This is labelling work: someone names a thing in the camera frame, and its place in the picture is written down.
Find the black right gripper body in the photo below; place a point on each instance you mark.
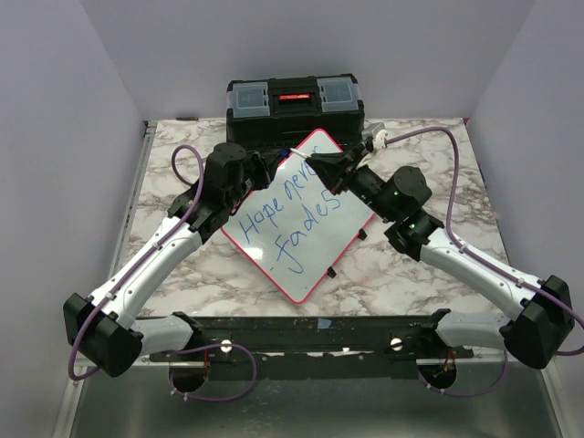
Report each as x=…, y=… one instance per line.
x=359, y=154

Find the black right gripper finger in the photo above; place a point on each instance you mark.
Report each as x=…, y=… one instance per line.
x=332, y=175
x=335, y=159

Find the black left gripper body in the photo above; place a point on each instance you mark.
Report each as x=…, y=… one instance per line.
x=258, y=175

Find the blue white marker pen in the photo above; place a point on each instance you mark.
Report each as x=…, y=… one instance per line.
x=299, y=153

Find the pink-framed whiteboard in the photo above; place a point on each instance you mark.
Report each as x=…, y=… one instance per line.
x=295, y=230

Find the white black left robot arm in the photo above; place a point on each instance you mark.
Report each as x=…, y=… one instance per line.
x=105, y=326

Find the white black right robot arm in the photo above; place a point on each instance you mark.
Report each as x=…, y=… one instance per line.
x=534, y=316

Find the black plastic toolbox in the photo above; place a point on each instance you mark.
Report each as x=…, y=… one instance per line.
x=281, y=112

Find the aluminium frame rail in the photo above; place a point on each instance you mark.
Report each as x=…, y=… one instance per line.
x=133, y=198

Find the black mounting rail base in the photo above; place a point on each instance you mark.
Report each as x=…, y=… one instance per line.
x=312, y=348

